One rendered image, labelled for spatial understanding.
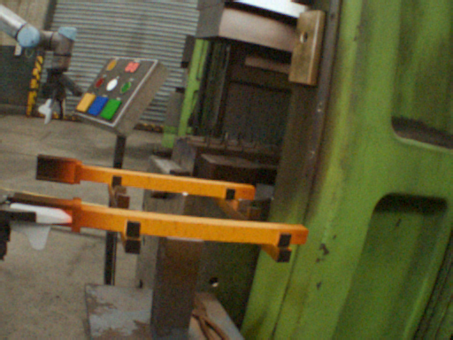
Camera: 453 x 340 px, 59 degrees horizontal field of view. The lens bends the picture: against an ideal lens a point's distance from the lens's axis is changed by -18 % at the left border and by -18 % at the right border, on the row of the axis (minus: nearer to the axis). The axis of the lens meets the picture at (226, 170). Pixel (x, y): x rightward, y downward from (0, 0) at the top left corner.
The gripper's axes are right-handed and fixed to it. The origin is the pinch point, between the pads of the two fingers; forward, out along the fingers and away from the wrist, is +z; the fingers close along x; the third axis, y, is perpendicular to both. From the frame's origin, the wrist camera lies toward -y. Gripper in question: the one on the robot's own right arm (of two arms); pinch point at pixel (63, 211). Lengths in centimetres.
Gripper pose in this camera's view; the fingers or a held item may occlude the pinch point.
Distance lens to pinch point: 61.5
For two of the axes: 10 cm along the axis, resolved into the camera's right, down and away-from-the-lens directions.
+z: 9.4, 1.1, 3.3
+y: -1.8, 9.7, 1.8
